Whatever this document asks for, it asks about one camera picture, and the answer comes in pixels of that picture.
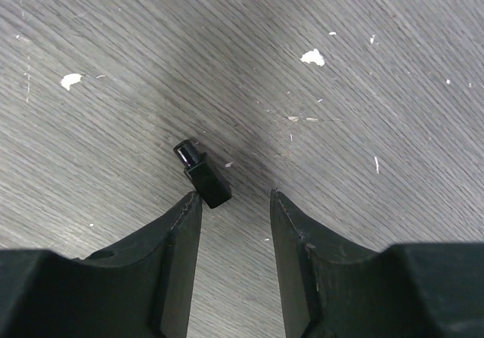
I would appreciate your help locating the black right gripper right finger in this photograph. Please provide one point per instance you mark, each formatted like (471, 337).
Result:
(333, 287)

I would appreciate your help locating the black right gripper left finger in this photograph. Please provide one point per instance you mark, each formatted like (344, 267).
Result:
(140, 286)

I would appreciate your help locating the small black pen cap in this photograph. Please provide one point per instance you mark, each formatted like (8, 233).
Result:
(203, 174)

